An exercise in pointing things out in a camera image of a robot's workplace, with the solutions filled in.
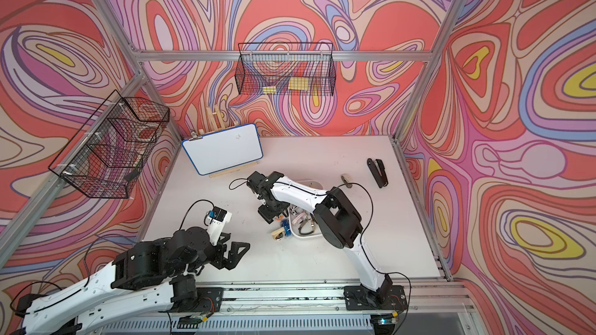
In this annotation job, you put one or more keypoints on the wooden easel stand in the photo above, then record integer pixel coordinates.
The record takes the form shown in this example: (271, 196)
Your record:
(219, 125)

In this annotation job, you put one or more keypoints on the beige strap blue watch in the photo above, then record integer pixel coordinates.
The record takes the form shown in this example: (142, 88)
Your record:
(278, 234)

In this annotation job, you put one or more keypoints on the black wire basket back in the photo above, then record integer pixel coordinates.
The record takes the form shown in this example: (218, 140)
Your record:
(265, 68)

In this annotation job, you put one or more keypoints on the black stapler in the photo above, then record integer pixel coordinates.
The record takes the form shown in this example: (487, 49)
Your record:
(378, 171)

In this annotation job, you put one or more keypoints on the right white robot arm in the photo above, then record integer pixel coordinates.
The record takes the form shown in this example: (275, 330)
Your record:
(339, 221)

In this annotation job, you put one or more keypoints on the white pink kids watch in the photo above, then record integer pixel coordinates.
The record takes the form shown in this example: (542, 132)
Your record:
(299, 217)

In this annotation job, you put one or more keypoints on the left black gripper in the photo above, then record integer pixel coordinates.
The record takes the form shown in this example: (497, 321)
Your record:
(223, 247)

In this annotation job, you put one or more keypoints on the black wire basket left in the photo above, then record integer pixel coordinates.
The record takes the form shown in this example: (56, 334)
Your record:
(106, 156)

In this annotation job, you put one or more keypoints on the black wire basket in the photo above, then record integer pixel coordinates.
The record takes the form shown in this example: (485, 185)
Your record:
(265, 68)
(106, 156)

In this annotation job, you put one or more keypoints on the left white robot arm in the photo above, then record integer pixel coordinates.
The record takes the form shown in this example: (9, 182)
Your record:
(152, 276)

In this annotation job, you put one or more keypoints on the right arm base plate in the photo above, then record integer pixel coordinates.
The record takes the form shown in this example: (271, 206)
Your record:
(358, 298)

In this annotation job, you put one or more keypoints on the white plastic storage tray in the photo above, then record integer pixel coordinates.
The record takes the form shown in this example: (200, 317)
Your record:
(316, 188)

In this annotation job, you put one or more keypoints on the yellow sticky note pad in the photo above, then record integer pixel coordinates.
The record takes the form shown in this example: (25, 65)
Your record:
(299, 84)

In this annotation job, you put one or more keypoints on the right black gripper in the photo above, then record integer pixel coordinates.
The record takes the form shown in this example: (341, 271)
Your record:
(268, 215)

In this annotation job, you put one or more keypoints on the brown strap watch front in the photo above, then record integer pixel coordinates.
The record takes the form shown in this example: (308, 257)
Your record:
(306, 228)

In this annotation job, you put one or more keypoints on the blue framed whiteboard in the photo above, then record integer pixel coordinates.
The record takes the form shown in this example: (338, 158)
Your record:
(222, 149)

